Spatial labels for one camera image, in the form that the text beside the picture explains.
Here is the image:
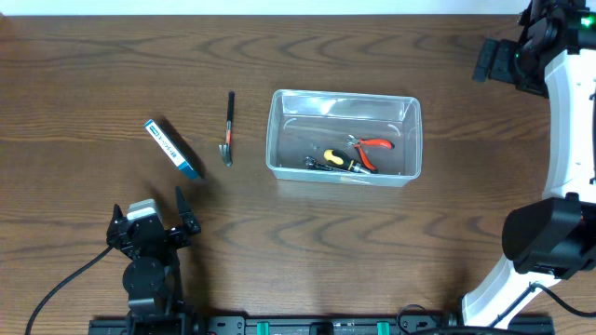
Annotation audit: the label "teal white cardboard box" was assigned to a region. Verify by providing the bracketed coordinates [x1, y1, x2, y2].
[144, 119, 199, 180]

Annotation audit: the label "small black handled hammer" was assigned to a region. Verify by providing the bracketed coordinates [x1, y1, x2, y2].
[219, 91, 235, 167]

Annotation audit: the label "yellow black ratchet screwdriver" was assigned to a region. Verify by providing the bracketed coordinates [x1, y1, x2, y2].
[323, 149, 372, 175]

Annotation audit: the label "red handled cutting pliers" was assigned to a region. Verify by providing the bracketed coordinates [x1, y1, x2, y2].
[347, 135, 395, 174]

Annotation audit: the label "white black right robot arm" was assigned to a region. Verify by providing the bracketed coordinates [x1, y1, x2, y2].
[444, 0, 595, 334]

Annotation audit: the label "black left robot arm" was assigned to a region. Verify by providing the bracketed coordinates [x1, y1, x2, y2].
[106, 187, 201, 316]

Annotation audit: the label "clear plastic container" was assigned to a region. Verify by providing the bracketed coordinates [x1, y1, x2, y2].
[265, 89, 423, 187]

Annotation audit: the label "silver adjustable wrench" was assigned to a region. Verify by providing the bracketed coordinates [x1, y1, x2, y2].
[304, 156, 351, 172]

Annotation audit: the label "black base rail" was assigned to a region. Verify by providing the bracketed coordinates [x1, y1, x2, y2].
[88, 314, 556, 335]

